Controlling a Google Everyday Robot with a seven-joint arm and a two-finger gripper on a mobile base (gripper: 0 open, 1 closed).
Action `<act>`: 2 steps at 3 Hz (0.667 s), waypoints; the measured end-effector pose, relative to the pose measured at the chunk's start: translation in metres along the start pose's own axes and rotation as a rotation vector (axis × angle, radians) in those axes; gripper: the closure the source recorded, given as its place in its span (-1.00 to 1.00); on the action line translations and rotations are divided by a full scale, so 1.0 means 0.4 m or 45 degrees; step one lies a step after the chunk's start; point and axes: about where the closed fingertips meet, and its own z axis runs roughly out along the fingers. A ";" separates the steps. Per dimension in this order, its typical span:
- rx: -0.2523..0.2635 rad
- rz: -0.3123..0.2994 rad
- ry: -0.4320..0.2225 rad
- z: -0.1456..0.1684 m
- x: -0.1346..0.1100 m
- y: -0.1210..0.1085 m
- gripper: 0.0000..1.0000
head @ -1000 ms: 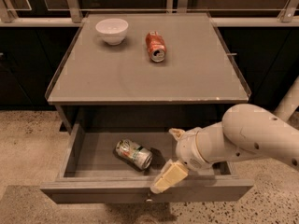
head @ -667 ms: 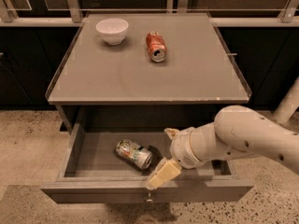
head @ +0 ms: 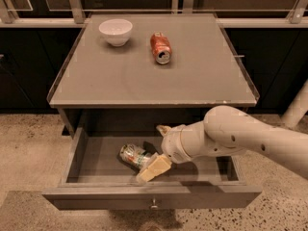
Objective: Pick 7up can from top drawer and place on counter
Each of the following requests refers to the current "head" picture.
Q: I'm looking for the grey top drawer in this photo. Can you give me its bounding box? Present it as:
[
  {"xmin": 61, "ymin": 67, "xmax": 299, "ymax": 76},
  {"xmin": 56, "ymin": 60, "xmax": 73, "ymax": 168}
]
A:
[{"xmin": 42, "ymin": 128, "xmax": 262, "ymax": 210}]

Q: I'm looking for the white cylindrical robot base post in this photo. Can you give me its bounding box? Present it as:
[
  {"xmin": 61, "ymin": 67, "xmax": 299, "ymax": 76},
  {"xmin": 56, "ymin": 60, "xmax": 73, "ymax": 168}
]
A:
[{"xmin": 282, "ymin": 80, "xmax": 308, "ymax": 128}]

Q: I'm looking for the metal drawer knob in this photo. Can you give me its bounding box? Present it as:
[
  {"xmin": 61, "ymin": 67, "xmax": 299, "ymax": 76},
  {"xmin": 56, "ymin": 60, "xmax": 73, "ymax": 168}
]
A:
[{"xmin": 149, "ymin": 198, "xmax": 159, "ymax": 210}]

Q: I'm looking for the white ceramic bowl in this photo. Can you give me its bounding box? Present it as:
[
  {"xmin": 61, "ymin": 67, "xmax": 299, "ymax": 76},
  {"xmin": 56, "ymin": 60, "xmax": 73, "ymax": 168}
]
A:
[{"xmin": 99, "ymin": 19, "xmax": 133, "ymax": 47}]

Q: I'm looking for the green white 7up can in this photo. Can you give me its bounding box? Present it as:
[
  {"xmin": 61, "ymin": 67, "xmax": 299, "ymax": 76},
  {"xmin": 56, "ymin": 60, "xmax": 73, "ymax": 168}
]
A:
[{"xmin": 119, "ymin": 143, "xmax": 151, "ymax": 169}]

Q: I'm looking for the grey metal railing frame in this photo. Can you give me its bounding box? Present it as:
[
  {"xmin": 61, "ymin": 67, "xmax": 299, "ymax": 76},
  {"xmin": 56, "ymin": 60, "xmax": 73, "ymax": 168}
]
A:
[{"xmin": 0, "ymin": 0, "xmax": 308, "ymax": 28}]

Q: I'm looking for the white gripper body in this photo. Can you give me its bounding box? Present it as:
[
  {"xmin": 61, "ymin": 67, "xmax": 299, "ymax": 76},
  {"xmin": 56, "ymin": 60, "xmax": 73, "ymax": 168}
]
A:
[{"xmin": 161, "ymin": 125, "xmax": 187, "ymax": 164}]

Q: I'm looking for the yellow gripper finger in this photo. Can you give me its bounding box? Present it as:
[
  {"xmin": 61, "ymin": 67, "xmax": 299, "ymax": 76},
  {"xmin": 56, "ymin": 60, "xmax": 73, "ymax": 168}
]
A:
[
  {"xmin": 137, "ymin": 153, "xmax": 172, "ymax": 183},
  {"xmin": 156, "ymin": 125, "xmax": 171, "ymax": 137}
]

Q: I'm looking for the grey cabinet with counter top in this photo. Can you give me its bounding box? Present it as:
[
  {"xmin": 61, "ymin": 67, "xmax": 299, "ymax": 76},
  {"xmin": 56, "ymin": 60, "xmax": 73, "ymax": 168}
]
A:
[{"xmin": 47, "ymin": 13, "xmax": 259, "ymax": 131}]

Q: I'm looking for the orange soda can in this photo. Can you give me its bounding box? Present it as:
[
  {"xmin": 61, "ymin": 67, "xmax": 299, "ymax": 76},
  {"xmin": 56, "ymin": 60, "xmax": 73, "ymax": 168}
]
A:
[{"xmin": 150, "ymin": 32, "xmax": 172, "ymax": 64}]

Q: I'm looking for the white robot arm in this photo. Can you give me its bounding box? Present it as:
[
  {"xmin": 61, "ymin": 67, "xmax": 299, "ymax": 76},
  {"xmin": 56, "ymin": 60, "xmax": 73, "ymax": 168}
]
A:
[{"xmin": 137, "ymin": 106, "xmax": 308, "ymax": 183}]

